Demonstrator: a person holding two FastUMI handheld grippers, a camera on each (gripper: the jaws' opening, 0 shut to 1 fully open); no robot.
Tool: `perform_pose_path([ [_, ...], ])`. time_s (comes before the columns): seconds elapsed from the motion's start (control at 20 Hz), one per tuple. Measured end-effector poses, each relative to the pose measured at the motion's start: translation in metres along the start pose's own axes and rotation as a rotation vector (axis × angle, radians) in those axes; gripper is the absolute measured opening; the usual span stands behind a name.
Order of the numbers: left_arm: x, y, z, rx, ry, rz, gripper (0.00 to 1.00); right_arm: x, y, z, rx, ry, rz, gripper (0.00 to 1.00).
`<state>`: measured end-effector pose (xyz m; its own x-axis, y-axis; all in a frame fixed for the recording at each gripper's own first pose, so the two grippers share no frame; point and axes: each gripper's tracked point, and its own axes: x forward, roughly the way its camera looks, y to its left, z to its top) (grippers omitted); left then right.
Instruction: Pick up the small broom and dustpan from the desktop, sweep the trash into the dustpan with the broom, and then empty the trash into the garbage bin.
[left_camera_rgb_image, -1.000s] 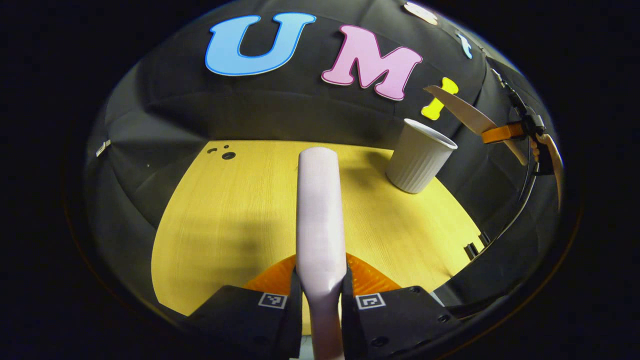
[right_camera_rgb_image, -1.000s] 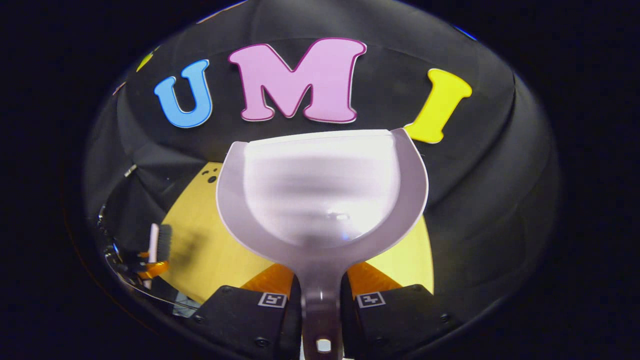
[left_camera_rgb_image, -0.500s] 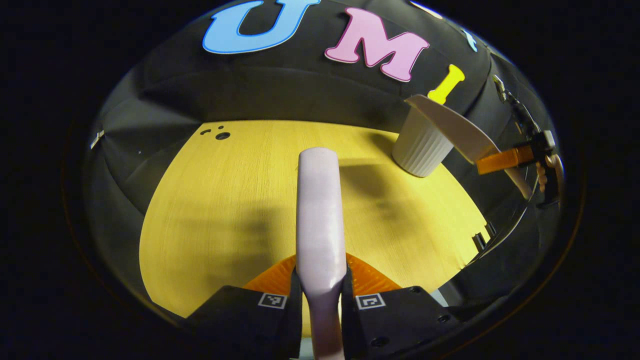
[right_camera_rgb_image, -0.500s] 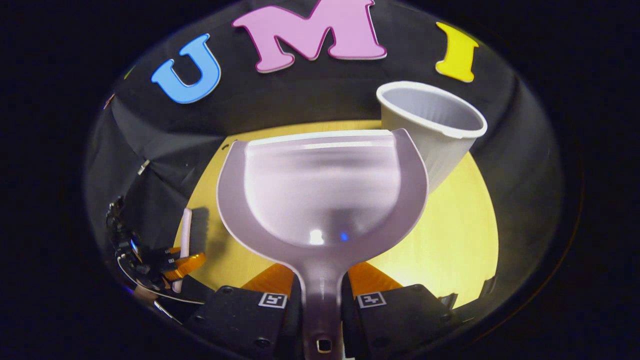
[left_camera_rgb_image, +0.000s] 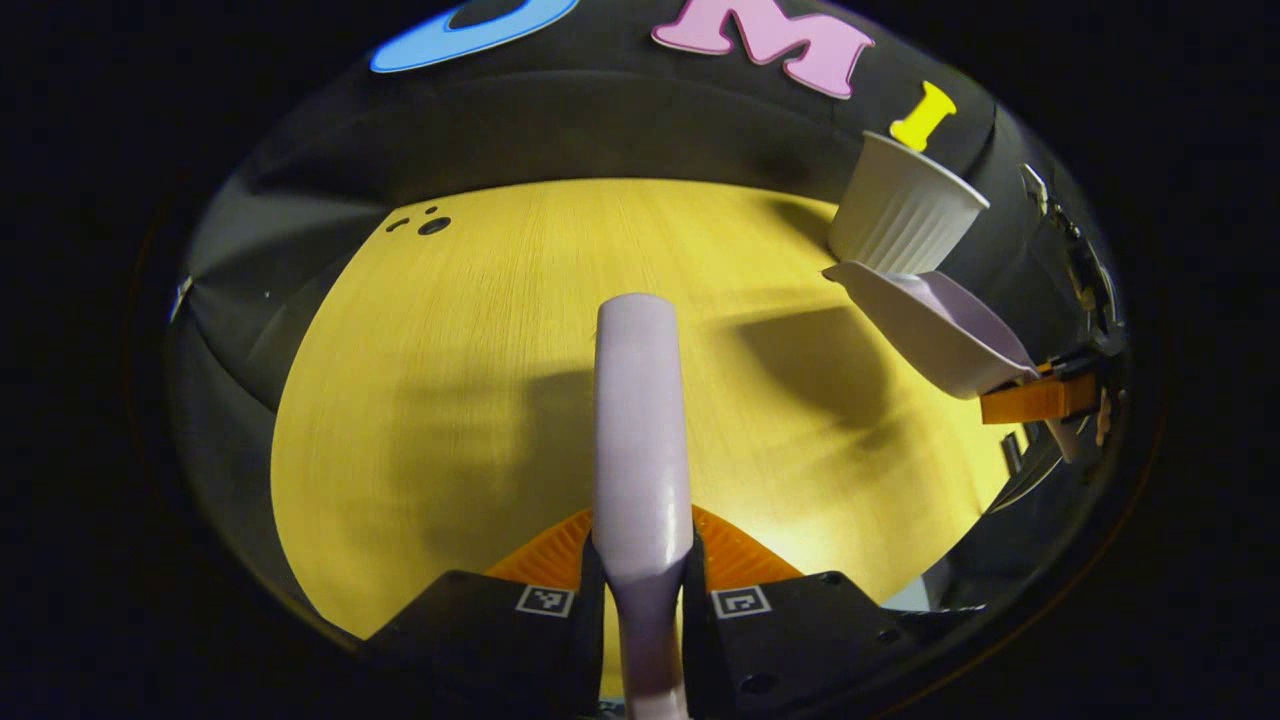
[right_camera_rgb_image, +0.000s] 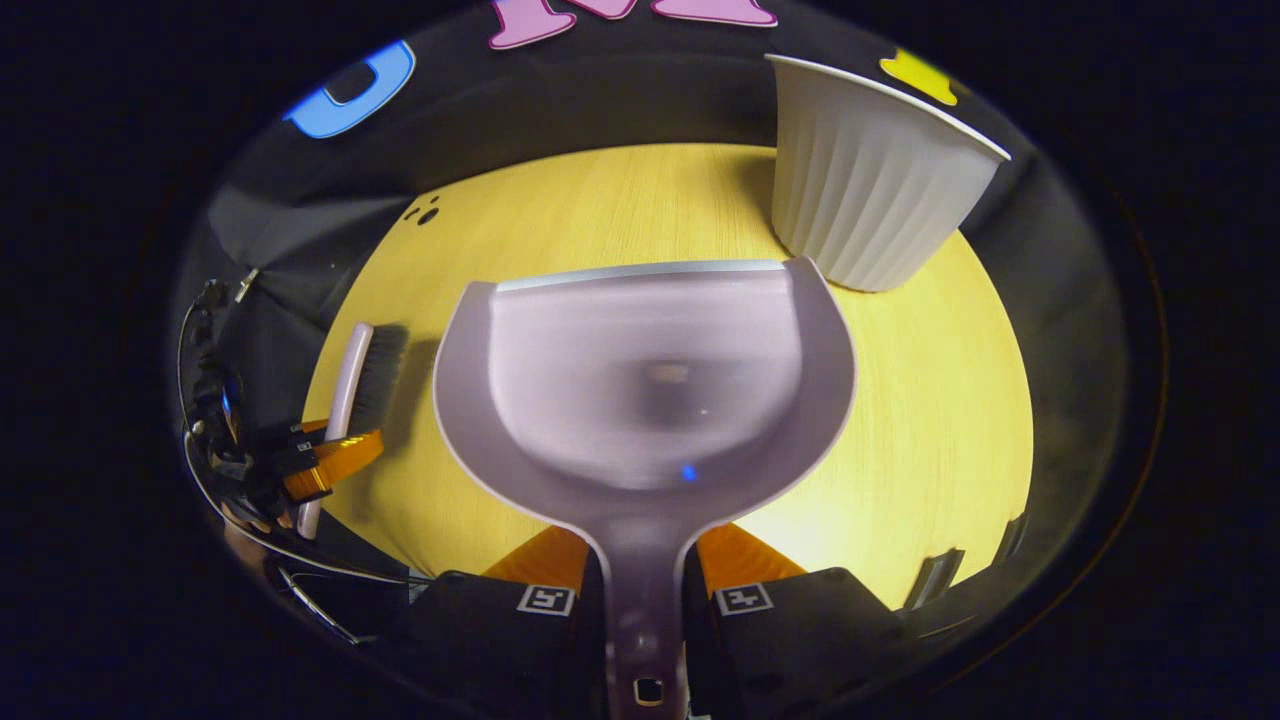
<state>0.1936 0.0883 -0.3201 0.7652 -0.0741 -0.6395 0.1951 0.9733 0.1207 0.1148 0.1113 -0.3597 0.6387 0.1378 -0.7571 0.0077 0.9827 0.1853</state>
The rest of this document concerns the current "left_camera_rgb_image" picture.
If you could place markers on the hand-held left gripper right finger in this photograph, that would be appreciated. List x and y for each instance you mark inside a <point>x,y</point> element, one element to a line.
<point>800,650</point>

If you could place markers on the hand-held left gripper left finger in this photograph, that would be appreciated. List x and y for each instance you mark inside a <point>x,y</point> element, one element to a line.
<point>480,640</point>

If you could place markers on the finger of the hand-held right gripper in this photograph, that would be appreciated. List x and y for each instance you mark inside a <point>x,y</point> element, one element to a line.
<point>1040,400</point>

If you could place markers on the pink dustpan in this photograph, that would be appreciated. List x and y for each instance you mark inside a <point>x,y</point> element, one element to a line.
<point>940,335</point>

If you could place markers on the white ribbed garbage bin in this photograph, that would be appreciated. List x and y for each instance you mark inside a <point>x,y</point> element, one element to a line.
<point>900,225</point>

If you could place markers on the small pink broom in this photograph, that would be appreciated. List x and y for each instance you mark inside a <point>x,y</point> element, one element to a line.
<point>640,430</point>

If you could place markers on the white clip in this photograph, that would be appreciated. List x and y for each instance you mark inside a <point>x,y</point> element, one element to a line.
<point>180,297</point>

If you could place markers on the black backdrop cloth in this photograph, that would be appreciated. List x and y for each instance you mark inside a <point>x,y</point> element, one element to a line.
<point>600,120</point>

